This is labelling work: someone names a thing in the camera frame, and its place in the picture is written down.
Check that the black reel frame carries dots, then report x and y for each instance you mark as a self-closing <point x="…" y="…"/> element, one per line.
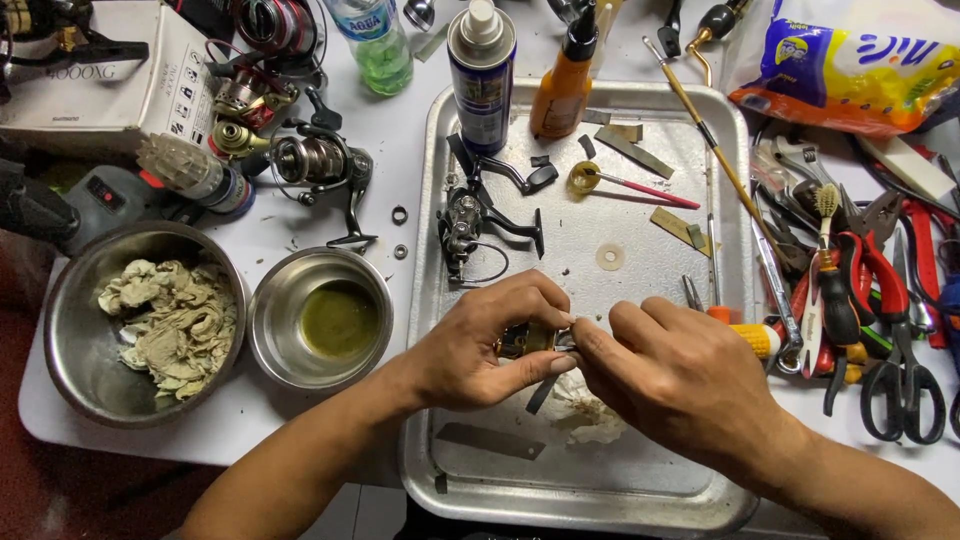
<point x="67" y="41"/>

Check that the gold reel spool part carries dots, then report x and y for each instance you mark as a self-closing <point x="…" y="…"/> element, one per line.
<point x="232" y="139"/>

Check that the metal tweezers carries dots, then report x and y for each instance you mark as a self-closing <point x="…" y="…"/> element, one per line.
<point x="691" y="292"/>

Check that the person's left hand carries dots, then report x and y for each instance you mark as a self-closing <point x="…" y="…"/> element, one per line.
<point x="469" y="349"/>

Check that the black silver spinning reel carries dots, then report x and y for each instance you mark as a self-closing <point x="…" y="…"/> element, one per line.
<point x="322" y="161"/>

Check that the long grey sandpaper strip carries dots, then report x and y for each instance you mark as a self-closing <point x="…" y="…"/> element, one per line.
<point x="634" y="151"/>

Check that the grey power tool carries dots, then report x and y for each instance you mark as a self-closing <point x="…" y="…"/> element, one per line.
<point x="97" y="202"/>

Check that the black disassembled fishing reel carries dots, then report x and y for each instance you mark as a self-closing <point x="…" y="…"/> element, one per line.
<point x="469" y="217"/>

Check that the clear bottle with green liquid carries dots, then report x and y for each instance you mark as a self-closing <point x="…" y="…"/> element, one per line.
<point x="379" y="49"/>

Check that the silver metal tray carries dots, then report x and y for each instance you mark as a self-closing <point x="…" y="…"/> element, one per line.
<point x="637" y="480"/>

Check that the tan sandpaper strip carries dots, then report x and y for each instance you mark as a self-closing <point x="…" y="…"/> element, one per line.
<point x="675" y="225"/>

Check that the white cardboard box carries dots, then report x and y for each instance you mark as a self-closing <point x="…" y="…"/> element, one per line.
<point x="97" y="90"/>

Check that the gold fishing reel spool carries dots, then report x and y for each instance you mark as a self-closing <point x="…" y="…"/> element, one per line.
<point x="529" y="340"/>

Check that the spray can with clear cap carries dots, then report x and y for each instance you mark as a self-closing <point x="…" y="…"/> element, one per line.
<point x="195" y="176"/>

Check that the black sandpaper strip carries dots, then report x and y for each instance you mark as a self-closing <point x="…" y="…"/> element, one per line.
<point x="541" y="394"/>

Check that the red gold spinning reel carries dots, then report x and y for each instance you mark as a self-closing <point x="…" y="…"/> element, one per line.
<point x="247" y="94"/>

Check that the wad of dirty tissues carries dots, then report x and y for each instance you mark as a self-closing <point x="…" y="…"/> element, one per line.
<point x="176" y="326"/>

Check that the small yellow grease cup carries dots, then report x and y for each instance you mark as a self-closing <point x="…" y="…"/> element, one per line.
<point x="579" y="182"/>

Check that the heap of hand tools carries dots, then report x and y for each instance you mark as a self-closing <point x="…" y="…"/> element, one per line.
<point x="934" y="225"/>

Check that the silver adjustable wrench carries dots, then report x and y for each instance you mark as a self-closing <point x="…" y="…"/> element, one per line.
<point x="806" y="159"/>

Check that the orange squeeze bottle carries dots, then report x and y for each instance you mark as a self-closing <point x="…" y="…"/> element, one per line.
<point x="561" y="90"/>

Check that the dark grey sandpaper strip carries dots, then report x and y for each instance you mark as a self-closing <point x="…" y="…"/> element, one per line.
<point x="491" y="440"/>

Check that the blue spray can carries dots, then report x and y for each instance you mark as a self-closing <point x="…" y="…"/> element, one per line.
<point x="481" y="82"/>

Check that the person's right hand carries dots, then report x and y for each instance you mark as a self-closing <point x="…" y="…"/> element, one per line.
<point x="682" y="382"/>

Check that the silver combination wrench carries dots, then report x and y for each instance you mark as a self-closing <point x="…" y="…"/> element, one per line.
<point x="776" y="292"/>

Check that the white plastic washer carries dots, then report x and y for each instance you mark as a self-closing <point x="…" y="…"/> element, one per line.
<point x="610" y="256"/>

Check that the dark spinning reel with line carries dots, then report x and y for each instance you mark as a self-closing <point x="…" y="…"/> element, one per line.
<point x="277" y="26"/>

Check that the silver round knob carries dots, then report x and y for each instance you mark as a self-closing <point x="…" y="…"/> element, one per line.
<point x="420" y="11"/>

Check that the crumpled white tissue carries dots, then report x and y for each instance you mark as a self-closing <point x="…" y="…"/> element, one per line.
<point x="592" y="420"/>

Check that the colourful snack bag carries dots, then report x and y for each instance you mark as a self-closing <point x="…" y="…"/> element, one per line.
<point x="847" y="64"/>

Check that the large steel bowl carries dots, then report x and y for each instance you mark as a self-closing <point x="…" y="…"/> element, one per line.
<point x="75" y="337"/>

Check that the small steel bowl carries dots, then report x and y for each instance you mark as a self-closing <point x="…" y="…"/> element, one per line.
<point x="337" y="319"/>

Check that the white toothbrush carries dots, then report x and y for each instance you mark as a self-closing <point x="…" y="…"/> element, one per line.
<point x="825" y="225"/>

